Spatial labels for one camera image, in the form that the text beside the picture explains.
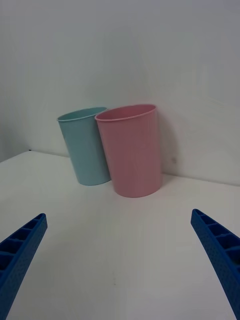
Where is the pink plastic bin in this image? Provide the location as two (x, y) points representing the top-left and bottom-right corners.
(94, 103), (163, 198)

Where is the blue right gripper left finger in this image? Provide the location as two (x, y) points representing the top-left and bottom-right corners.
(0, 212), (48, 320)

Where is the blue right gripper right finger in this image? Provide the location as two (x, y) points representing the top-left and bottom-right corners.
(190, 208), (240, 320)

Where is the pale blue plastic bin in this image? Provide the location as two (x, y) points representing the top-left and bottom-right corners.
(56, 106), (112, 186)

